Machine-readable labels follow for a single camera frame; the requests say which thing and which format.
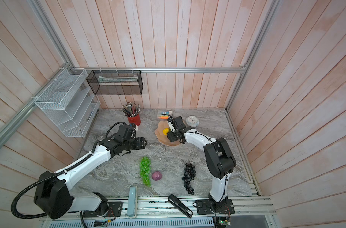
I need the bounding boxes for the yellow fake lemon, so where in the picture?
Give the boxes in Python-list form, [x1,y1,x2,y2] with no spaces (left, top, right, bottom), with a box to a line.
[163,128,171,135]

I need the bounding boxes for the green grape bunch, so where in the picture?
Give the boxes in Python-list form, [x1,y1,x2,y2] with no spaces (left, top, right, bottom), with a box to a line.
[139,156,151,187]

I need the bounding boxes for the black grape bunch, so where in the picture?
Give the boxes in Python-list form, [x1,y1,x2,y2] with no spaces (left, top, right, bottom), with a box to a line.
[181,163,196,195]

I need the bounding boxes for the purple fake fruit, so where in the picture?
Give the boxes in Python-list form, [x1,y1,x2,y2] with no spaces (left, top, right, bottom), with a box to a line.
[152,171,162,181]

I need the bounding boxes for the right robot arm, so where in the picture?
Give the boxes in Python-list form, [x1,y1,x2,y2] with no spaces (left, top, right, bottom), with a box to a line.
[167,116,236,205]

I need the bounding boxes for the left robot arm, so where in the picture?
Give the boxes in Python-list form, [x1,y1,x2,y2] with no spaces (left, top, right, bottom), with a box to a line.
[34,123,147,219]

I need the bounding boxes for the pink scalloped fruit bowl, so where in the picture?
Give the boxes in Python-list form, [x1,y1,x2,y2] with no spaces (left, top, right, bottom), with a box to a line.
[154,121,180,146]

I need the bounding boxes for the white round clock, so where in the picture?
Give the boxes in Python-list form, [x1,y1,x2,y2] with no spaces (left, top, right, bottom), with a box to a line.
[185,116,200,128]

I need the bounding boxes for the pack of coloured markers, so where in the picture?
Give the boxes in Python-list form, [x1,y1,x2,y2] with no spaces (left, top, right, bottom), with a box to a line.
[157,110,173,119]

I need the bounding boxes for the red pen cup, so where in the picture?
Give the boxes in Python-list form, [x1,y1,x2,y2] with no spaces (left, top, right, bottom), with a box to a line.
[128,114,141,126]

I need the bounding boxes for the pens in cup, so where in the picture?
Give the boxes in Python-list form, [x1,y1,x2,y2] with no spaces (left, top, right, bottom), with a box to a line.
[121,102,141,118]

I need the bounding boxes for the light blue flat device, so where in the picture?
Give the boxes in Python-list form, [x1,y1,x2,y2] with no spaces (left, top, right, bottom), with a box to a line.
[126,186,138,219]

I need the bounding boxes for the black stapler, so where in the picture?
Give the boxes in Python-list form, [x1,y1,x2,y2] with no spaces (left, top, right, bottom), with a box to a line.
[168,194,193,219]

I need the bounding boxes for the green circuit board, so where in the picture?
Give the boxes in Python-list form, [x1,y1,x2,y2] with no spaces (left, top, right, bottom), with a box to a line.
[215,217,231,228]

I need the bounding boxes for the black mesh wall basket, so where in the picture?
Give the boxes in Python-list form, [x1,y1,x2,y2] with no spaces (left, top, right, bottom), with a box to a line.
[87,69,143,96]

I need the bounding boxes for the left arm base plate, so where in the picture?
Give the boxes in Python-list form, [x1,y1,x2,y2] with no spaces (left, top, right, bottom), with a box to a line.
[82,201,123,218]

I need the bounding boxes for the white mesh wall organizer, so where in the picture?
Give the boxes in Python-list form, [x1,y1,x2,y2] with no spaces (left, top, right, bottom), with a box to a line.
[35,68,100,138]

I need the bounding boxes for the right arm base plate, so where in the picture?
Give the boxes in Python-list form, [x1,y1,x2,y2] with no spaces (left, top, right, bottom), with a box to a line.
[194,198,235,215]

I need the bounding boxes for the black corrugated cable hose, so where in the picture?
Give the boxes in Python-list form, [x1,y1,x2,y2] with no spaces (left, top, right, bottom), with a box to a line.
[10,122,128,228]

